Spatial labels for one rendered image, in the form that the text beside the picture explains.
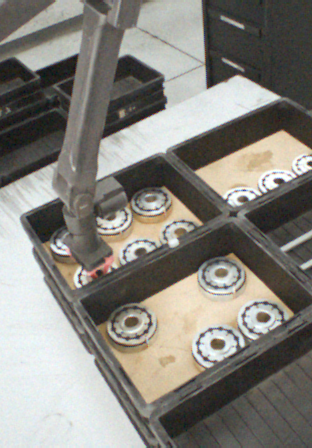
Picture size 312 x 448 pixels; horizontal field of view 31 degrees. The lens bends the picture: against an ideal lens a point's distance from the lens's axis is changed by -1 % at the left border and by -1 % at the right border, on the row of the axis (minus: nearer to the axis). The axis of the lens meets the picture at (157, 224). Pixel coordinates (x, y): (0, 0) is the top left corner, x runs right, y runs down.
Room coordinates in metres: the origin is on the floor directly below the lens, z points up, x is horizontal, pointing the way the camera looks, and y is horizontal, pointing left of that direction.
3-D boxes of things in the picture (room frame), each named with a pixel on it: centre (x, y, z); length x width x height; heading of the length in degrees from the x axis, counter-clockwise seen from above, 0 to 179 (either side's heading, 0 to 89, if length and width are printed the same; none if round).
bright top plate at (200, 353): (0.61, -0.08, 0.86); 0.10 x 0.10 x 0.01
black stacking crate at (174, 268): (0.67, -0.05, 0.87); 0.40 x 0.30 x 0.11; 115
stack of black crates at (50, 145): (1.98, 0.47, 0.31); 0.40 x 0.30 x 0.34; 119
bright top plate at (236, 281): (0.78, -0.12, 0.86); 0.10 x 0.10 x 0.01
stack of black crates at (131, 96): (2.17, 0.12, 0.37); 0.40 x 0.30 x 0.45; 119
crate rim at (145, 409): (0.67, -0.05, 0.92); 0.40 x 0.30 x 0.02; 115
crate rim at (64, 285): (0.94, 0.08, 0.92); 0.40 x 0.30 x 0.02; 115
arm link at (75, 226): (0.83, 0.15, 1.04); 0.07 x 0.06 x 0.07; 119
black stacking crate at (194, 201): (0.94, 0.08, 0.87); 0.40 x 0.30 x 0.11; 115
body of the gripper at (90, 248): (0.83, 0.15, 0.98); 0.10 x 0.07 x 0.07; 32
